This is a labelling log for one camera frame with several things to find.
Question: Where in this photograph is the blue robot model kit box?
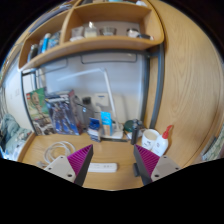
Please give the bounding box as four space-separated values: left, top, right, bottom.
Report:
44 89 83 136

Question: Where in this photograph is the white desk lamp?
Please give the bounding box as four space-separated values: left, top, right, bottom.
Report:
57 68 124 140

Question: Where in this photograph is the white power strip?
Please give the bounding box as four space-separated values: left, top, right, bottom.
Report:
87 162 119 173

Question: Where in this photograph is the clear bottle with black cap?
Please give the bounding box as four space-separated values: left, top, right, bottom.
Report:
81 96 94 129

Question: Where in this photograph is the white printed mug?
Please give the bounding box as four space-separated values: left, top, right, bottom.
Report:
141 128 161 152

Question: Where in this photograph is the white coiled power cable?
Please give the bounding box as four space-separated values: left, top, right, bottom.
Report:
36 140 77 168

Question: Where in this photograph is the bed with teal bedding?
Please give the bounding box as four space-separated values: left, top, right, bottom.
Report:
0 113 33 158

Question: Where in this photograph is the green round container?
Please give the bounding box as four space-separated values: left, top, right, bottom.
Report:
123 119 136 133

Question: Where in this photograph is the black electric shaver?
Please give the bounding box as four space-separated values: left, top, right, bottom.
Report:
130 119 143 146

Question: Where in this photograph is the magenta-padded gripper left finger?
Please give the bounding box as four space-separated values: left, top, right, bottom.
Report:
43 143 95 187

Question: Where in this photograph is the white bottle with red cap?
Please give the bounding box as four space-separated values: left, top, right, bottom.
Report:
152 124 174 158

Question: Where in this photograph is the white flat box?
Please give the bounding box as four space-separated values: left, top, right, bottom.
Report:
94 92 111 113

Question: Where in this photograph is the light blue tall box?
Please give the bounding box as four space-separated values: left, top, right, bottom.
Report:
100 111 114 137

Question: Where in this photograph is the wooden shelf unit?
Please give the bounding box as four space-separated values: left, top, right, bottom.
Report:
18 0 165 72

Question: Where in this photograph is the grey metal desk frame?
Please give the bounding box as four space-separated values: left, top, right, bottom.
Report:
20 43 166 134

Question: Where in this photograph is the dark blue small box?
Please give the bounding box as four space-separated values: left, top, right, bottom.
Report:
88 117 103 143

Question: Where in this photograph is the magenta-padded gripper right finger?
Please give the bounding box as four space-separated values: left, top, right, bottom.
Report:
133 144 182 186

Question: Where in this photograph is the green tree figure toy box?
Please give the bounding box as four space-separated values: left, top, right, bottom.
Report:
25 87 56 136

